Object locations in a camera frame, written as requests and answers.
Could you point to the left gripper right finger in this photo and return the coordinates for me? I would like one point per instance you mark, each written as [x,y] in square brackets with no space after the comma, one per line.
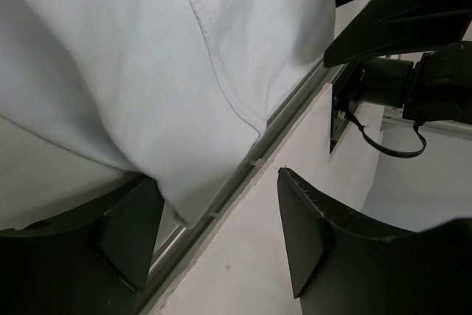
[344,262]

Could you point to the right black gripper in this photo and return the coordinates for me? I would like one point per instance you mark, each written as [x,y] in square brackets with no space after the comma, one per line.
[437,87]

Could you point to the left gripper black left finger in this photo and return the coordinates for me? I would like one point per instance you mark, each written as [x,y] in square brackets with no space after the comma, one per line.
[93,259]

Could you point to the white skirt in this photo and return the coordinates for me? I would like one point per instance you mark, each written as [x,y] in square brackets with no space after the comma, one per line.
[180,90]

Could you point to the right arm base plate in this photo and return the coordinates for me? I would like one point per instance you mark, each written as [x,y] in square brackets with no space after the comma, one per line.
[344,85]

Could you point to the front aluminium rail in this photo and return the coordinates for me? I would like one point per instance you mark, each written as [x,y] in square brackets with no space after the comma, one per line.
[176,246]

